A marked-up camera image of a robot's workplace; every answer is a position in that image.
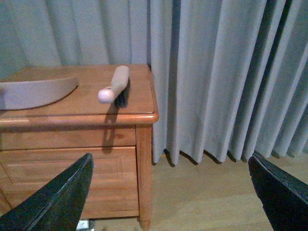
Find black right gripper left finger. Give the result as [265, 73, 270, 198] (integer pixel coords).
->
[0, 153, 93, 231]

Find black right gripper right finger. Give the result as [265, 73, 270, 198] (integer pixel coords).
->
[248, 153, 308, 231]

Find grey curtain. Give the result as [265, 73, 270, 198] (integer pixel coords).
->
[0, 0, 308, 164]

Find beige plastic dustpan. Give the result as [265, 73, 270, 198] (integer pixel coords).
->
[0, 77, 78, 110]

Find beige hand brush black bristles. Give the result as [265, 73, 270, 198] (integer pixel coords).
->
[98, 65, 130, 108]

